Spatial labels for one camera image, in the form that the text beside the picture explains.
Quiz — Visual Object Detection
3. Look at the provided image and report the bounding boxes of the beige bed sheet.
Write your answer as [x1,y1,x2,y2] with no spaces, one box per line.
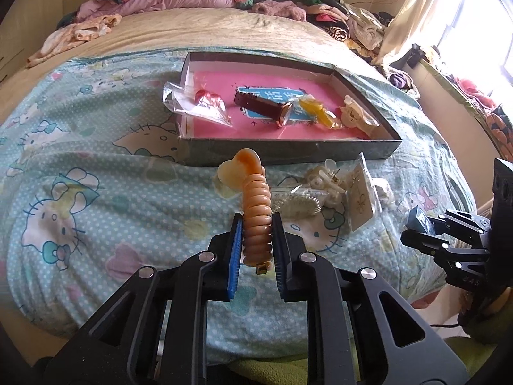
[1,8,383,121]

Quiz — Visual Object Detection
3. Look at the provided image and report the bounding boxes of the cream wardrobe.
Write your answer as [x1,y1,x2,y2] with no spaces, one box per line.
[1,0,63,82]

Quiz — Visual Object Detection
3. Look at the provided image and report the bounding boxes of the cream curtain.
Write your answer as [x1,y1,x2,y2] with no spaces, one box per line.
[373,0,463,65]

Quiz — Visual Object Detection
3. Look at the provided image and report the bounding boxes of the pearl hair clip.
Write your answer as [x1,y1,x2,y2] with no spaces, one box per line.
[304,159,347,199]

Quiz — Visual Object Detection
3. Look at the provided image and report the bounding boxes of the small clear jewelry bag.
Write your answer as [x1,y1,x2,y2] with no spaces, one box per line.
[344,153,395,232]

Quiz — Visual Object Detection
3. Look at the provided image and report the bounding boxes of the mauve fluffy garment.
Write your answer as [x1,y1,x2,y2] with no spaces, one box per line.
[251,0,307,22]

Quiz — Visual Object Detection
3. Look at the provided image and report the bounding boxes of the yellow hair clip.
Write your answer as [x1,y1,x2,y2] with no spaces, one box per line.
[297,94,343,130]

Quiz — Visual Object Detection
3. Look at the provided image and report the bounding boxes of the orange spiral hair clip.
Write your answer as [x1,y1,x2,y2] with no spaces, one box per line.
[217,148,272,275]

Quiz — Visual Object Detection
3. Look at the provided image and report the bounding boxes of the purple clothes heap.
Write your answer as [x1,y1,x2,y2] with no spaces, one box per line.
[383,66,421,101]

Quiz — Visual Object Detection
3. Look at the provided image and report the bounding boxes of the green fleece sleeve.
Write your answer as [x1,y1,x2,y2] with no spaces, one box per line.
[229,336,497,384]

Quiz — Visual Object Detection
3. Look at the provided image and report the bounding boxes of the cream claw hair clip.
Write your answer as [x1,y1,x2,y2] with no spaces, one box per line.
[338,96,380,137]

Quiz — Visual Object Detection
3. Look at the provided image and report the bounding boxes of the Hello Kitty blue blanket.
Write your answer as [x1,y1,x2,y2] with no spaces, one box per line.
[1,50,476,337]

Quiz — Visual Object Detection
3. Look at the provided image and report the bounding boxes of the small blue box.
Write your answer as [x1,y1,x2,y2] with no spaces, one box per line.
[405,205,436,235]

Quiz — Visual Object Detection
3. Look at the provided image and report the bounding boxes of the pink patterned garment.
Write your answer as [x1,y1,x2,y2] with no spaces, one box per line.
[26,14,122,68]

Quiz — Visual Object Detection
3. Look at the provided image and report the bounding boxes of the pile of clothes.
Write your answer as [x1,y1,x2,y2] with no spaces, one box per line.
[299,0,394,64]

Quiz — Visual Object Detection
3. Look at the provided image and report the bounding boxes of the grey cardboard box tray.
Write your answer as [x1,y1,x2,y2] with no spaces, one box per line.
[163,51,402,166]

